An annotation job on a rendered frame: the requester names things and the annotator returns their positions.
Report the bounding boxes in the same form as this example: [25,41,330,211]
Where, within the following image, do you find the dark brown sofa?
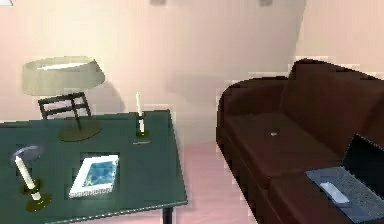
[215,58,384,224]

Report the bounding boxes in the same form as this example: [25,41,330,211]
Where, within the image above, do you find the grey laptop with black screen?
[305,133,384,224]

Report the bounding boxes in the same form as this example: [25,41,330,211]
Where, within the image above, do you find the white candle in dark holder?
[134,92,150,138]
[14,155,53,213]

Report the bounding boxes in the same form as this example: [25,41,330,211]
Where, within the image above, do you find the dark green table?
[0,109,188,224]

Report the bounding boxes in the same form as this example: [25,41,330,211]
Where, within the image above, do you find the white book with blue cover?
[68,154,120,199]

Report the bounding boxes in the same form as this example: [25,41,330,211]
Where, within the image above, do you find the table lamp with olive shade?
[21,55,106,143]

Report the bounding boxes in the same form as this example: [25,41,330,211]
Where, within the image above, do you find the black slatted chair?
[37,92,92,120]

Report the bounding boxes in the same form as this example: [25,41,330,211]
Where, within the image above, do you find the clear glass plate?
[10,144,45,164]

